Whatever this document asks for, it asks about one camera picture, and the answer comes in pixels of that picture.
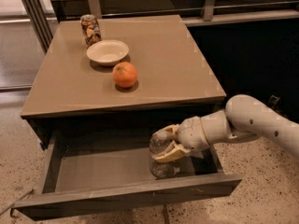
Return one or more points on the glass jar of snacks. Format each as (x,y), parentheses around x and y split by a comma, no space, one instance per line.
(90,29)

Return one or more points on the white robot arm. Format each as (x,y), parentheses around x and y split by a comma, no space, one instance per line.
(243,119)

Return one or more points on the orange fruit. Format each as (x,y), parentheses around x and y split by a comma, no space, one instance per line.
(124,75)

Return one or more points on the thin metal rod on floor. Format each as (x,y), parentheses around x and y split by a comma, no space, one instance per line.
(11,205)

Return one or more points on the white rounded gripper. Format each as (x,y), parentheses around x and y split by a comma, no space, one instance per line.
(192,134)

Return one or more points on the open grey top drawer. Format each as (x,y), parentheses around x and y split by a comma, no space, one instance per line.
(100,165)

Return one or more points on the clear plastic water bottle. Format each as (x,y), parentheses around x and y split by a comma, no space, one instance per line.
(163,153)

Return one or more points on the white paper bowl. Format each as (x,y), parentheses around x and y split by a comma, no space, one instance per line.
(107,52)

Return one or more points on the metal railing with wood rail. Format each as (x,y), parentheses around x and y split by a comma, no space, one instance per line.
(194,12)

